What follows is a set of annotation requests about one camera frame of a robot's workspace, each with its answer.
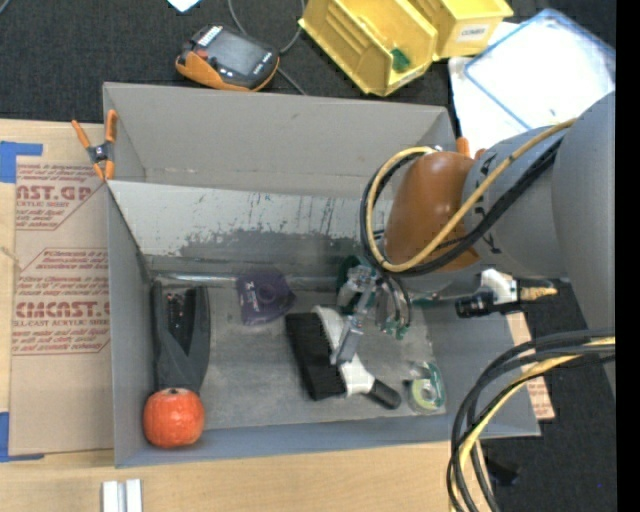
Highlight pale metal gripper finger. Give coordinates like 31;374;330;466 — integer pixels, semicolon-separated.
329;313;365;367
336;265;377;309

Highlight black and white brush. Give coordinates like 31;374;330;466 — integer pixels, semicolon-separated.
284;305;403;411

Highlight clear green tape dispenser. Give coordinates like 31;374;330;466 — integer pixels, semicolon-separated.
402;360;448;415

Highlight dark grey stapler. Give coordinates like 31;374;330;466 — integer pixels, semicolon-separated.
150;279;212;392

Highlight grey metal bin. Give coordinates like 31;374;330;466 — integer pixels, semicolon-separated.
101;82;544;469

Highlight orange toy pumpkin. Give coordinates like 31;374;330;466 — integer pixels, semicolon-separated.
142;387;207;449

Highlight brown cardboard board red print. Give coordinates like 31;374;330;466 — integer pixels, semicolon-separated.
0;118;117;462

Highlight black cylinder on white bracket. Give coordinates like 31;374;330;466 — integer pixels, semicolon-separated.
454;268;559;320

